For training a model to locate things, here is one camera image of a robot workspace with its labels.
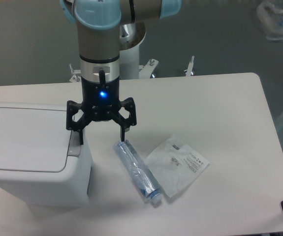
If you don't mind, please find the clear plastic bag on floor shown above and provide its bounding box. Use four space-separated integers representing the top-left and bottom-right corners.
256 0 283 41

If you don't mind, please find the crushed clear plastic bottle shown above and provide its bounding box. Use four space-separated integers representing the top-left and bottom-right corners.
113 140 162 205

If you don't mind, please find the white printed plastic pouch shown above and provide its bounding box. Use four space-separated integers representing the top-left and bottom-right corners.
145 134 210 198

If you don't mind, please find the white trash can lid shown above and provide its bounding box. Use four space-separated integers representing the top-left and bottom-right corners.
0 107 71 173

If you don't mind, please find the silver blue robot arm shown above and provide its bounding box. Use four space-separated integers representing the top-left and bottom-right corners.
60 0 182 145

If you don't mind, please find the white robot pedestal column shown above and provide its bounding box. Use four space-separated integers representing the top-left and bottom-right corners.
119 22 146 80

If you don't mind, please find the white pedestal base frame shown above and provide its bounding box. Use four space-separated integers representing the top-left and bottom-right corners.
69 56 195 83

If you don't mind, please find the grey trash can push button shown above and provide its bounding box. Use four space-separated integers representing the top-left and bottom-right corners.
67 131 82 157

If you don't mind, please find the white plastic trash can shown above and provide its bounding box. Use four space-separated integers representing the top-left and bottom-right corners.
0 102 93 207

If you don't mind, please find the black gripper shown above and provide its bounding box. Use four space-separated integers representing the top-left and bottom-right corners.
65 76 138 146

